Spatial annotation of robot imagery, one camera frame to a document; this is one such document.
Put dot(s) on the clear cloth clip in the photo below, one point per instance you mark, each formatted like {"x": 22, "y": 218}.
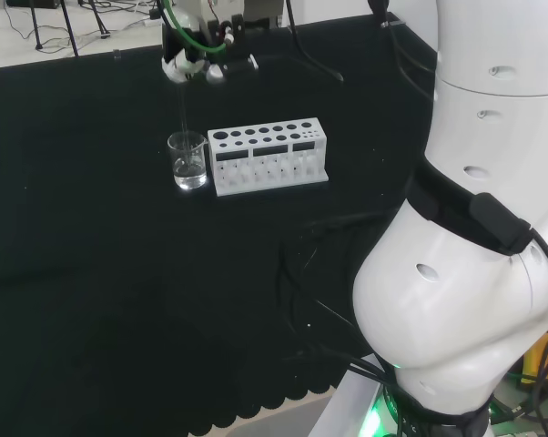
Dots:
{"x": 115, "y": 53}
{"x": 391, "y": 23}

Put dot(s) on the black bench cloth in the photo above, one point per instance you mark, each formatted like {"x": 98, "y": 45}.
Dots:
{"x": 119, "y": 273}

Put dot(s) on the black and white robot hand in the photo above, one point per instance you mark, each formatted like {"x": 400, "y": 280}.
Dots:
{"x": 228, "y": 43}

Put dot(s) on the yellow stop button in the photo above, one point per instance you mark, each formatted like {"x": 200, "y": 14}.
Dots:
{"x": 535, "y": 359}

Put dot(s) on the white test tube rack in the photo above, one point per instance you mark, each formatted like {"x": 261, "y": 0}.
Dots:
{"x": 265, "y": 145}

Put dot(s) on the small clear glass beaker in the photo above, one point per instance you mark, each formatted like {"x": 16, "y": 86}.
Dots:
{"x": 188, "y": 175}

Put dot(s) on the black tripod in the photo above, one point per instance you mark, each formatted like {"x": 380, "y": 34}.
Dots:
{"x": 69, "y": 32}

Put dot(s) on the clear glass rod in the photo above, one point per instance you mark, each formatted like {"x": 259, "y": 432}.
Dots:
{"x": 182, "y": 114}

